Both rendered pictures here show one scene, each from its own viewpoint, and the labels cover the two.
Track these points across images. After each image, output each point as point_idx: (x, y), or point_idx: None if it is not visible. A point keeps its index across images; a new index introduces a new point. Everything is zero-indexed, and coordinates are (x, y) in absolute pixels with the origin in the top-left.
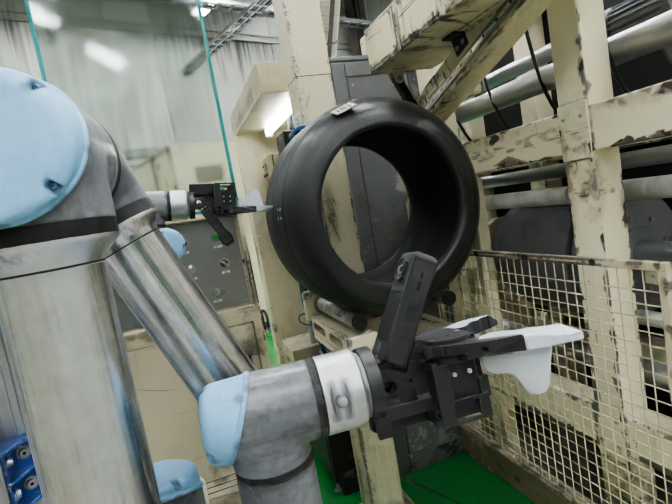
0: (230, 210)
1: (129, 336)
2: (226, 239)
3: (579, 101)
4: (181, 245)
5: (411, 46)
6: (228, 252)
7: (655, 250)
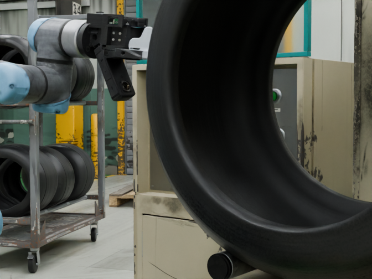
0: (109, 52)
1: (155, 197)
2: (112, 91)
3: None
4: (7, 85)
5: None
6: (286, 122)
7: None
